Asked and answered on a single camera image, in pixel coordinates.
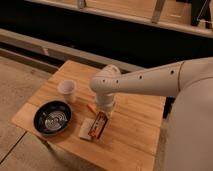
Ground cream rectangular sponge block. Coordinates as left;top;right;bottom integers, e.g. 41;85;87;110
78;118;94;141

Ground wooden table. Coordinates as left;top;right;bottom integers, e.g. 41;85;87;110
12;60;165;171

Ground orange carrot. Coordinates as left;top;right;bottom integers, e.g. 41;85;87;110
87;104;96;114

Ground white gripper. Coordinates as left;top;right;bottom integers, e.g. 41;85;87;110
95;93;115;116

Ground black ceramic bowl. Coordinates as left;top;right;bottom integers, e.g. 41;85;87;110
33;101;73;135

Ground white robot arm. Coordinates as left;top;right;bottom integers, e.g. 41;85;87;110
90;57;213;171

